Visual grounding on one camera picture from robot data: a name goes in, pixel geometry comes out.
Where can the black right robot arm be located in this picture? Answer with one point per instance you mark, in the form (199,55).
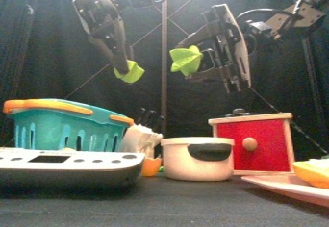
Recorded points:
(296,12)

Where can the white knife block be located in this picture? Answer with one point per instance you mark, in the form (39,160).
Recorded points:
(139,141)

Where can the red wooden drawer box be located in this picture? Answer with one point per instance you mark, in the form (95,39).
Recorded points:
(265,147)

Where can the small orange toy piece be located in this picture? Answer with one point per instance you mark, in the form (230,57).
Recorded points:
(150,167)

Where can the grey white toy scale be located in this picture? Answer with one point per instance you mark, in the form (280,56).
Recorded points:
(64,170)

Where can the yellow bell pepper half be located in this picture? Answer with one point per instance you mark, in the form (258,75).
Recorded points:
(312,173)

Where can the pink tray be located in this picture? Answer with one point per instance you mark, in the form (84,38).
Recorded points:
(290,186)

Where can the vertical metal frame pole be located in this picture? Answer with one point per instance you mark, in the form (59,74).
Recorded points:
(309,64)
(163,93)

